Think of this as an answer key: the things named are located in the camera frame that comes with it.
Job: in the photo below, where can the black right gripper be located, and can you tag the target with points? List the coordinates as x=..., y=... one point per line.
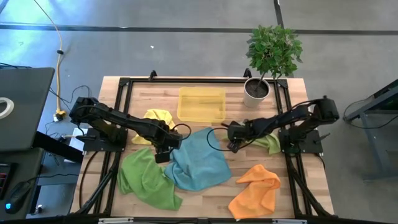
x=237, y=132

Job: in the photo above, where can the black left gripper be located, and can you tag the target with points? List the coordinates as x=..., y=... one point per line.
x=162, y=155

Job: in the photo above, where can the grass green microfiber towel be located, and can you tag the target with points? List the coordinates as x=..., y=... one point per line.
x=143, y=177

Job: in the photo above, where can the blue microfiber towel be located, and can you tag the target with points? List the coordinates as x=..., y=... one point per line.
x=199, y=161

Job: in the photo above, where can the lime green microfiber towel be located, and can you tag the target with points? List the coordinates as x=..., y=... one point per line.
x=270, y=143

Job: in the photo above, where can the yellow microfiber towel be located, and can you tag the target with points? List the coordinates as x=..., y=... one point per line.
x=155, y=115

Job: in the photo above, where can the orange microfiber towel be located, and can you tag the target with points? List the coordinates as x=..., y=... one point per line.
x=255, y=196

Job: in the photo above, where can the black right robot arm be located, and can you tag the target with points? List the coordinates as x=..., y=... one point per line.
x=280, y=119

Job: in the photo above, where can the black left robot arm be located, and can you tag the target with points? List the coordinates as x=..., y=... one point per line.
x=130, y=123

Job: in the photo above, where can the yellow translucent plastic bin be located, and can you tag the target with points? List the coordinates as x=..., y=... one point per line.
x=202, y=104

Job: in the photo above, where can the white flat box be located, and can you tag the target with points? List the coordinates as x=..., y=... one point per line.
x=74, y=146

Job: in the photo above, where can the green plant in white pot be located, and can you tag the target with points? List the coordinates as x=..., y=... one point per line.
x=273, y=49

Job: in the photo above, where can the black side desk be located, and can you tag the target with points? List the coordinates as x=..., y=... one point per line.
x=28, y=168

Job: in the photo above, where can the black metal side table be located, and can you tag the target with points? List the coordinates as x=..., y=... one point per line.
x=377, y=104

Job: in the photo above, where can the black computer mouse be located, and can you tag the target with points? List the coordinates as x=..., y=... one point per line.
x=17, y=196

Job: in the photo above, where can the white tape roll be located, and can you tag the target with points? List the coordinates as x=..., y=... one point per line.
x=12, y=107

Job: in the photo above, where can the black keyboard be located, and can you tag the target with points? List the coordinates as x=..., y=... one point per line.
x=3, y=180

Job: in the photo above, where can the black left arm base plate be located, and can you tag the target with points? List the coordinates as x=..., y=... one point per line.
x=93, y=144

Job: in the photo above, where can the black aluminium table frame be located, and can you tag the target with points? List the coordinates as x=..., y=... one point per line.
x=174, y=80

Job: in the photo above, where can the white metal bracket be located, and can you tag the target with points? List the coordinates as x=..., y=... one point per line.
x=289, y=221
x=115, y=221

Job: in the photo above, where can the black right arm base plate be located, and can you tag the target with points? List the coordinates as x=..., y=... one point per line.
x=312, y=146

